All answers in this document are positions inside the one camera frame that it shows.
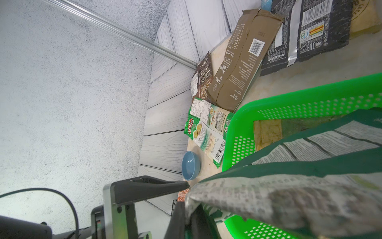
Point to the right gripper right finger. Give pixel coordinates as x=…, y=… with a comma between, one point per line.
x=203, y=226

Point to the green Chuba cassava chips bag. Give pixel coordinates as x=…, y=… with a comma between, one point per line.
x=207, y=126

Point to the red patterned bowl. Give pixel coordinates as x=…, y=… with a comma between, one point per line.
x=182, y=195

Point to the blue bowl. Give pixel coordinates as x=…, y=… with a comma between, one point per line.
x=191, y=166

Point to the green plastic mesh basket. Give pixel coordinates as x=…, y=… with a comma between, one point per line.
x=340, y=98

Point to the yellow kettle chips bag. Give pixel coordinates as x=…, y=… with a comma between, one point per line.
x=267, y=132

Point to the left aluminium frame post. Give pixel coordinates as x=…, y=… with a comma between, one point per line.
x=121, y=31

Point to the black and yellow snack bag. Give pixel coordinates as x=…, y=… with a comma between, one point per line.
x=313, y=27

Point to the dark brown snack bag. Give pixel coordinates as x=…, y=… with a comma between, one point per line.
x=202, y=78

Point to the brown Lerna cassava bag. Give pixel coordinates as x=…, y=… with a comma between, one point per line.
x=246, y=49

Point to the dark green Real chips bag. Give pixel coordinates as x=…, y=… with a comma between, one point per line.
x=321, y=183

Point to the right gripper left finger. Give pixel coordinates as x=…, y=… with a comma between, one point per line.
x=177, y=225

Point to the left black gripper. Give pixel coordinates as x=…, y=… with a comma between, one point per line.
x=122, y=223

